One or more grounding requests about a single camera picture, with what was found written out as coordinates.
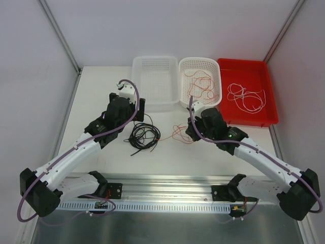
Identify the white wire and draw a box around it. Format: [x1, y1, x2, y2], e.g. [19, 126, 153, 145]
[226, 82, 248, 102]
[233, 88, 267, 115]

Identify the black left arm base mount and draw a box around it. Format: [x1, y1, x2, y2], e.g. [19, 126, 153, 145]
[88, 171, 123, 199]

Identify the round white perforated basket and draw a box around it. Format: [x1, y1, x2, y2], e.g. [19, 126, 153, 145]
[179, 57, 222, 108]

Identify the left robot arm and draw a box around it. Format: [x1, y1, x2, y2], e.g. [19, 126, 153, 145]
[20, 93, 146, 217]

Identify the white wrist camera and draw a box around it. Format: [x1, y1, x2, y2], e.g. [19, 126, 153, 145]
[192, 101, 205, 117]
[117, 82, 135, 100]

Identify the aluminium rail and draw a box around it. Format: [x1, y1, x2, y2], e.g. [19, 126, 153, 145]
[60, 174, 300, 203]

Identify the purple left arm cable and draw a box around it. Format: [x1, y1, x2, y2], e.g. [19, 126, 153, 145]
[17, 79, 140, 226]

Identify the red plastic tray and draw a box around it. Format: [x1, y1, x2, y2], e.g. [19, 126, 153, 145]
[217, 58, 279, 127]

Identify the white slotted cable duct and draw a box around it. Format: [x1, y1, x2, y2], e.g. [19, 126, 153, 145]
[57, 201, 231, 214]

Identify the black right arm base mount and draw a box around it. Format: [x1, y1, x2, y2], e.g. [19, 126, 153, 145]
[211, 174, 257, 202]

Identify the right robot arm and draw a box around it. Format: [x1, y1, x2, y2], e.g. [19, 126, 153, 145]
[186, 104, 323, 221]

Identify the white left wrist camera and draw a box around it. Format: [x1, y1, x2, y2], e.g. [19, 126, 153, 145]
[117, 82, 135, 100]

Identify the rectangular white perforated basket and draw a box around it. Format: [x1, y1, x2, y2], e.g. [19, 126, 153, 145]
[131, 56, 180, 112]

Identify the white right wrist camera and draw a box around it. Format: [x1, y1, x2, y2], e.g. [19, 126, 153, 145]
[192, 101, 205, 117]

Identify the orange wire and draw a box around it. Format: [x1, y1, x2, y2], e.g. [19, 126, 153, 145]
[156, 123, 193, 143]
[183, 70, 219, 104]

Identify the black cable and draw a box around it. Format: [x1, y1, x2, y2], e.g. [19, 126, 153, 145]
[122, 113, 162, 157]

